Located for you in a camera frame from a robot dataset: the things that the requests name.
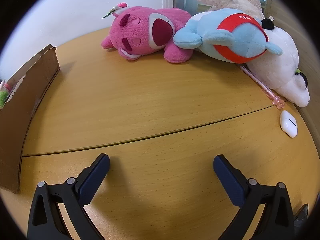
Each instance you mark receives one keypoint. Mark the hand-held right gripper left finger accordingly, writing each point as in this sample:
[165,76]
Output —
[91,180]

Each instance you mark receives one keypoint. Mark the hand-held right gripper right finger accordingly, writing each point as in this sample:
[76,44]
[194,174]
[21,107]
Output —
[231,180]

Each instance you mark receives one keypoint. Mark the cardboard box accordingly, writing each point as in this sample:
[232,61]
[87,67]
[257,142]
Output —
[20,110]

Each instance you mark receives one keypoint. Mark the wooden desktop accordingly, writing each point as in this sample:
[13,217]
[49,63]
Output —
[150,105]

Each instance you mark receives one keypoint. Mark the dark grey object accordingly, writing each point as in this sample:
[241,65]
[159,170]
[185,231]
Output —
[301,212]

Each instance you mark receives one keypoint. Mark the white earbuds case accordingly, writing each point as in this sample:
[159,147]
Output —
[287,125]

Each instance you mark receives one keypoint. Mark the pink transparent pen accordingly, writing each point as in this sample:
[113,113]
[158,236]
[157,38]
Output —
[262,86]

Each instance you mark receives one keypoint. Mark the green plush toy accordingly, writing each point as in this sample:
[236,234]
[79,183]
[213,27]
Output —
[3,97]

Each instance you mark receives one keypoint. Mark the white plush toy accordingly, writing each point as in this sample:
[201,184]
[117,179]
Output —
[280,62]

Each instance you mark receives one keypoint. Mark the blue and red plush toy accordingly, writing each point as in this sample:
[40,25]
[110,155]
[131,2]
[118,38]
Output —
[240,38]

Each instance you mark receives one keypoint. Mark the pink plush bear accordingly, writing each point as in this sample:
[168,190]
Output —
[140,35]

